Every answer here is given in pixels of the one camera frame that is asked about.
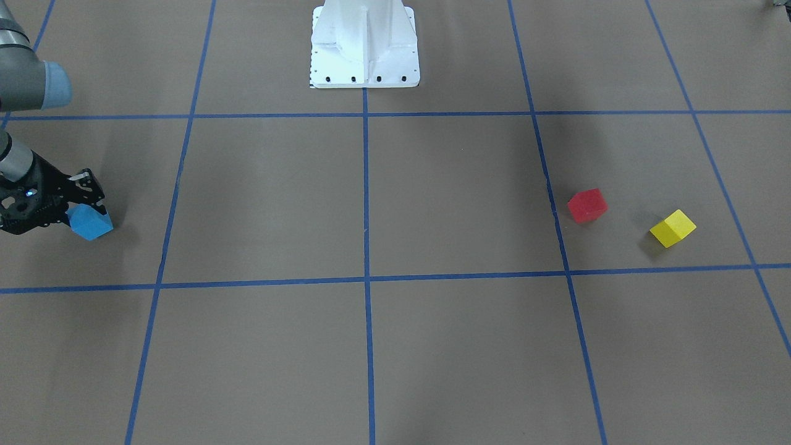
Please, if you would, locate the red cube block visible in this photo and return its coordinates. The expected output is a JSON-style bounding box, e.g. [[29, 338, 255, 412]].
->
[[566, 188, 609, 224]]

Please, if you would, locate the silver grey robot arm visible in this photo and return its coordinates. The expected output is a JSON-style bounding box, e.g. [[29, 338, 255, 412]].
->
[[1, 5, 113, 240]]

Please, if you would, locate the yellow cube block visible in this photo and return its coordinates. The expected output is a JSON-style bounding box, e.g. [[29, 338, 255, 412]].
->
[[649, 209, 697, 248]]

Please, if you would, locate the white pedestal column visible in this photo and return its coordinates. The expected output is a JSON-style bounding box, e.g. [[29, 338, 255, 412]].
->
[[309, 1, 421, 88]]

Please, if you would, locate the blue cube block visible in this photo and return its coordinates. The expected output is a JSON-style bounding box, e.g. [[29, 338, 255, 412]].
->
[[67, 205, 114, 240]]

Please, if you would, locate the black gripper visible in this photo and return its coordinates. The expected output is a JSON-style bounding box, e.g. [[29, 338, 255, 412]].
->
[[1, 152, 106, 235]]

